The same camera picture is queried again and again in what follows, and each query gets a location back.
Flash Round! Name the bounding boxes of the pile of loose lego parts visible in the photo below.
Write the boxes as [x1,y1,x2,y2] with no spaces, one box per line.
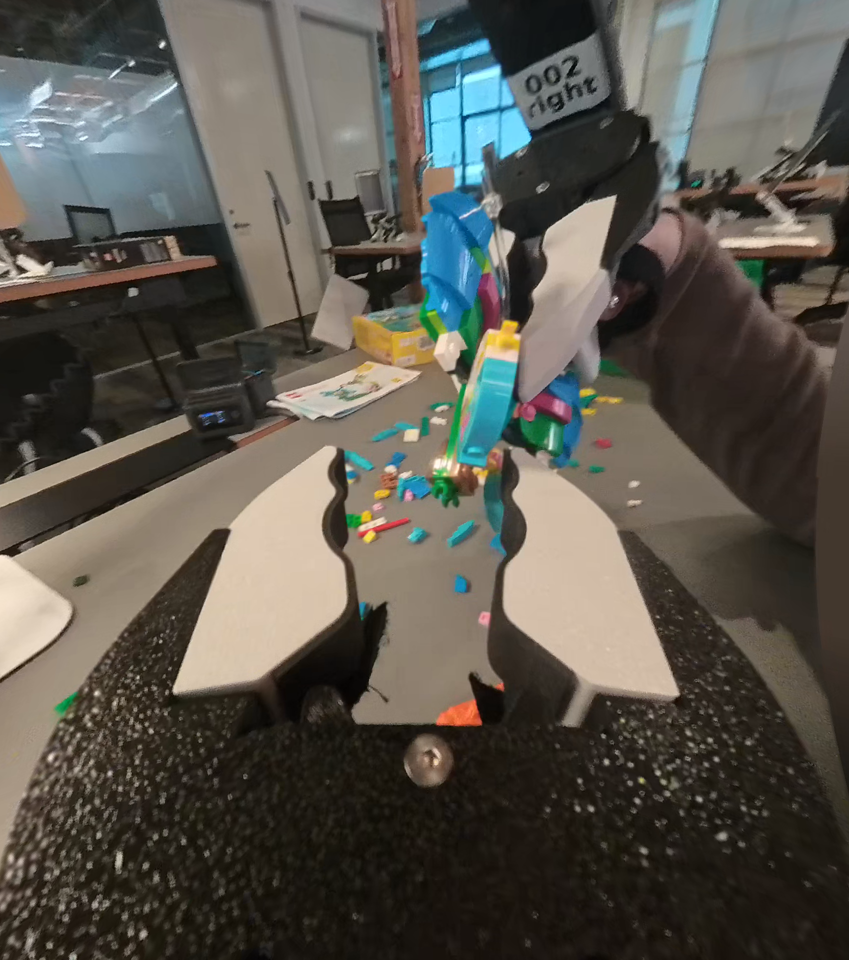
[342,386,645,627]

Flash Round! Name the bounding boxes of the person's right forearm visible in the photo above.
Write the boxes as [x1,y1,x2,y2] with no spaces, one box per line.
[638,208,832,545]

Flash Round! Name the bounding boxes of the dark monitor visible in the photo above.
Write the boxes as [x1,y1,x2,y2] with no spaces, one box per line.
[63,204,120,245]

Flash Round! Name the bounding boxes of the yellow lego box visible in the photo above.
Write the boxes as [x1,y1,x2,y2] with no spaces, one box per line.
[351,306,438,367]

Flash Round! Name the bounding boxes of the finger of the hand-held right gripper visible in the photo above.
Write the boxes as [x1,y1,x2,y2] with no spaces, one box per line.
[516,196,618,394]

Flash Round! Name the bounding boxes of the person's right hand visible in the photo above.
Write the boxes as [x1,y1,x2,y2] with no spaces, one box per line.
[600,246,670,336]

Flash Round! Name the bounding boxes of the grid window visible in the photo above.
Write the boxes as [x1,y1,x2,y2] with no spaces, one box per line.
[424,63,534,177]

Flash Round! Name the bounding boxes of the white paper sheet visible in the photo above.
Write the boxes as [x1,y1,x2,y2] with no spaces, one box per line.
[310,273,371,351]

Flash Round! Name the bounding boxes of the black power station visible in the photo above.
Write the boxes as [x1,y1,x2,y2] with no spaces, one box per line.
[175,339,277,436]

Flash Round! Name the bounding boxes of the orange brick separator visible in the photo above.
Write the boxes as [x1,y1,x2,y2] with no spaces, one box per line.
[435,696,507,727]

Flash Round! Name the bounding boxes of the glass partition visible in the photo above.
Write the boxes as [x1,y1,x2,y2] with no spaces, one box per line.
[0,48,225,243]

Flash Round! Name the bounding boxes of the thin stand pole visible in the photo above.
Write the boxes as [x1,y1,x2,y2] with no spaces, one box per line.
[264,169,324,355]

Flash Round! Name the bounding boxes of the lego instruction booklet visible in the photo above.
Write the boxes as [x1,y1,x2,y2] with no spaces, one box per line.
[267,361,423,421]

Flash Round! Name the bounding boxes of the white door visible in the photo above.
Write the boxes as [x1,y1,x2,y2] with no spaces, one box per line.
[297,11,384,226]
[158,0,279,331]

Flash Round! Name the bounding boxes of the wooden post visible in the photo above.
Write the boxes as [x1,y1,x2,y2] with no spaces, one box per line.
[381,0,427,234]

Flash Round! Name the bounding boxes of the black mesh chair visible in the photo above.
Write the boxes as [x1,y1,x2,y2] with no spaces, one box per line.
[318,195,367,252]

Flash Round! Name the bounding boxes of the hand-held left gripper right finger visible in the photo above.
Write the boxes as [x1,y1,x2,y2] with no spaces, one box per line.
[487,450,681,727]

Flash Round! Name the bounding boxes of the long wooden desk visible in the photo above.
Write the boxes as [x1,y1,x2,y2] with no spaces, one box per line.
[0,255,218,316]

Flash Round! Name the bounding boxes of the colourful lego model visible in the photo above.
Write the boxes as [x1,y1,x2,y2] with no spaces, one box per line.
[419,189,585,558]

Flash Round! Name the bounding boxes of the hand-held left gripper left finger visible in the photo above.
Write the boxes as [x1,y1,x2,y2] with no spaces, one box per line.
[171,445,360,702]

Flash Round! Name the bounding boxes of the cluttered work desk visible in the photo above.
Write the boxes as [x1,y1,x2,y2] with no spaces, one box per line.
[668,171,849,264]

